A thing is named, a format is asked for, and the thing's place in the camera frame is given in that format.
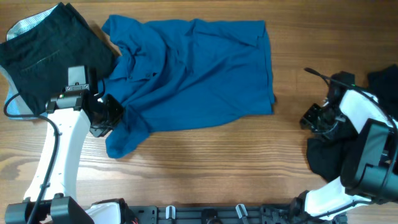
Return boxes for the blue polo shirt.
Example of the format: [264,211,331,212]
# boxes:
[102,15,275,159]

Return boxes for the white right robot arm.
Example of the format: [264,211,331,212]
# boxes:
[289,90,397,223]

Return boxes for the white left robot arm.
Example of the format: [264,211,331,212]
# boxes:
[4,90,125,223]

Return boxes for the dark crumpled garment pile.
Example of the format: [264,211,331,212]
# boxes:
[307,64,397,182]

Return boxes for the dark green folded trousers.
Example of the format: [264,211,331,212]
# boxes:
[1,3,116,114]

